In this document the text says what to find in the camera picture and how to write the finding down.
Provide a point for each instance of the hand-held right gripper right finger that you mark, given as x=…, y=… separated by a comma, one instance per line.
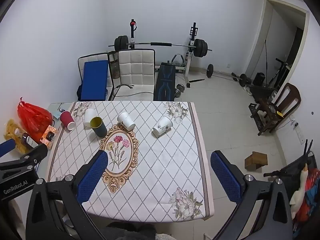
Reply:
x=226, y=177

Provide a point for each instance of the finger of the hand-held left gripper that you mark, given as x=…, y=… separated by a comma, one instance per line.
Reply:
x=6, y=147
x=32, y=155

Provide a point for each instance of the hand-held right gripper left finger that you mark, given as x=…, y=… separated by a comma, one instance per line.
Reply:
x=92, y=175

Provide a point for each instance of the dark cup with yellow inside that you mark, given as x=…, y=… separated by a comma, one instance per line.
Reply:
x=100, y=130

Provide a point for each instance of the red paper cup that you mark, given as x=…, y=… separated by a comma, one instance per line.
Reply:
x=65, y=117

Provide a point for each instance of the plain white paper cup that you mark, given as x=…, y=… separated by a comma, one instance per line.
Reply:
x=88, y=116

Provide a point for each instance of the white cup with small print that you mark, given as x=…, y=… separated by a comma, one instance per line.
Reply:
x=126, y=121

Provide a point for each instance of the white cup with bird print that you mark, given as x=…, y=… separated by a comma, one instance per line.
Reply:
x=163, y=126

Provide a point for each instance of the dark bottle with label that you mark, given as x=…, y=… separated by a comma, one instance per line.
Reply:
x=28, y=140

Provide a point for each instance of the yellow snack bag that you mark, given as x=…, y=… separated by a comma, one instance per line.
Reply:
x=12, y=132

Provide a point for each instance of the orange box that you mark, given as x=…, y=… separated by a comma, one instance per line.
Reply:
x=48, y=136

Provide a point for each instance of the wooden block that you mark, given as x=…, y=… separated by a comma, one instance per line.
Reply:
x=256, y=160

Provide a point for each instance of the red plastic bag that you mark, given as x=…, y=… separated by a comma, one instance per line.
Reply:
x=32, y=116

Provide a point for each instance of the floral printed tablecloth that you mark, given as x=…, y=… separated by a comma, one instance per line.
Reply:
x=160, y=170

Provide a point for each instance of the white duck toy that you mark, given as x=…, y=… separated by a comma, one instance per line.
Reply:
x=298, y=197

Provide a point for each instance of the white power strip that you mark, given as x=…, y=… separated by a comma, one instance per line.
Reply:
x=298, y=131

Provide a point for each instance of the red and blue bag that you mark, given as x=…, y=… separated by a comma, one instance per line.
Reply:
x=311, y=195

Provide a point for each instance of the black router antennas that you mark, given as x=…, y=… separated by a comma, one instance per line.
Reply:
x=308, y=146

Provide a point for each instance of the blue board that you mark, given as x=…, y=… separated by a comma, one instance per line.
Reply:
x=95, y=80

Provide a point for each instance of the metal dumbbell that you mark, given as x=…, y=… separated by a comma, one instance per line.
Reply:
x=180, y=90

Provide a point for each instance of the dark wooden chair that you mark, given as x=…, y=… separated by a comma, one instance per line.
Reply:
x=287, y=97

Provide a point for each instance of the small barbell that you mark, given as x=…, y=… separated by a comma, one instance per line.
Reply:
x=210, y=70

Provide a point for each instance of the black weight bench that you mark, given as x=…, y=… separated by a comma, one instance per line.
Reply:
x=163, y=82

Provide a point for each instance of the white padded chair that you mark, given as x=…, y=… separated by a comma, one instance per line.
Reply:
x=93, y=57
x=136, y=67

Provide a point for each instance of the black exercise machine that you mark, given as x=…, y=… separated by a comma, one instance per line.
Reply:
x=278, y=72

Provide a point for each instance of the white barbell rack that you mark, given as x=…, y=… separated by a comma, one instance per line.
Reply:
x=190, y=57

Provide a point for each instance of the barbell with black plates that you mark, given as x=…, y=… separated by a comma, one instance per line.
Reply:
x=200, y=47

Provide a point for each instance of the door frame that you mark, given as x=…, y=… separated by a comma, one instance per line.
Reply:
x=265, y=30

